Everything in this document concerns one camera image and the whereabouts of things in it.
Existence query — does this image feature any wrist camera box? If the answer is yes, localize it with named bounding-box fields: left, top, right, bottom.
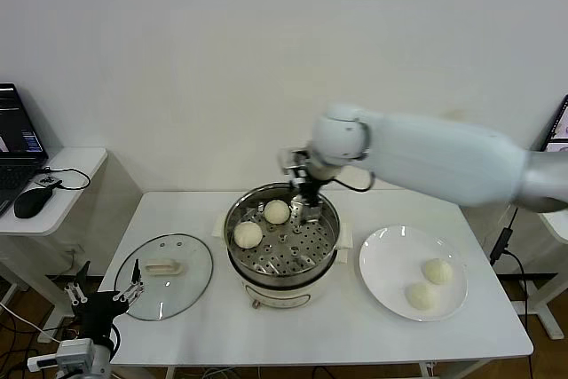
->
left=278, top=146, right=311, bottom=186
left=27, top=337, right=98, bottom=374

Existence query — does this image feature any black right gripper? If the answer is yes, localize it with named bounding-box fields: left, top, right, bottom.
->
left=290, top=174, right=329, bottom=225

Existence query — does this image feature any white electric cooker pot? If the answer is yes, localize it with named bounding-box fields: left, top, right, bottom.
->
left=212, top=214, right=355, bottom=310

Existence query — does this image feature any white wall outlet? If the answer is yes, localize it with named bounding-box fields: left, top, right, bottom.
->
left=59, top=241, right=85, bottom=260

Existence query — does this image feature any black computer mouse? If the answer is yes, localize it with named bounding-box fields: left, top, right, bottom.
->
left=13, top=187, right=51, bottom=219

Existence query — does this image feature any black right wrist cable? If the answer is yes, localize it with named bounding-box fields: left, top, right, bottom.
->
left=330, top=169, right=377, bottom=193

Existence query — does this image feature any white side desk with label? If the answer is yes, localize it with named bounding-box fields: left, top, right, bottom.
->
left=530, top=212, right=568, bottom=340

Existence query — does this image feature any white floor cable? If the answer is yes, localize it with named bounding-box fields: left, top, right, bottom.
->
left=0, top=302, right=72, bottom=349

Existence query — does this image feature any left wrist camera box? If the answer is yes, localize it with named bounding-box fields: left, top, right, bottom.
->
left=27, top=337, right=98, bottom=374

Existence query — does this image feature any white steamed baozi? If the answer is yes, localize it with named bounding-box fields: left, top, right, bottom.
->
left=421, top=258, right=454, bottom=286
left=403, top=280, right=440, bottom=312
left=264, top=200, right=291, bottom=225
left=233, top=221, right=264, bottom=249

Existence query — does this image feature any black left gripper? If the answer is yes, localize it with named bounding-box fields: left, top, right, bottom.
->
left=65, top=257, right=146, bottom=340

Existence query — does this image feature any steel perforated steamer basket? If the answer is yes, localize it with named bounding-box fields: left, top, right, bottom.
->
left=223, top=182, right=342, bottom=277

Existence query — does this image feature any white side desk with mouse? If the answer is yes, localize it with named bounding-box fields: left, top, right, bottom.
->
left=0, top=146, right=109, bottom=344

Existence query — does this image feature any white round plate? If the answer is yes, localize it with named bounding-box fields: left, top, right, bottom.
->
left=358, top=225, right=469, bottom=321

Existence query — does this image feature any black laptop with pale screen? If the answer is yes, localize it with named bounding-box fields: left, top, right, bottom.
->
left=543, top=94, right=568, bottom=154

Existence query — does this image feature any thin black looped cable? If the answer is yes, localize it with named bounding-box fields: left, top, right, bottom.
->
left=39, top=167, right=92, bottom=193

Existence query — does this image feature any black cable with adapter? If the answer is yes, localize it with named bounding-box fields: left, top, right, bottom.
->
left=487, top=205, right=532, bottom=322

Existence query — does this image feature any glass lid with cream handle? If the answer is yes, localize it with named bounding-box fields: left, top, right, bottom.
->
left=114, top=233, right=215, bottom=322

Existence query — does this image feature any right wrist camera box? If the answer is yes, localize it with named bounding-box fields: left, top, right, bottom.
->
left=278, top=146, right=311, bottom=186

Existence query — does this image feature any black laptop with dark screen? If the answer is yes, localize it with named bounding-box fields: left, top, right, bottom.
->
left=0, top=83, right=50, bottom=216

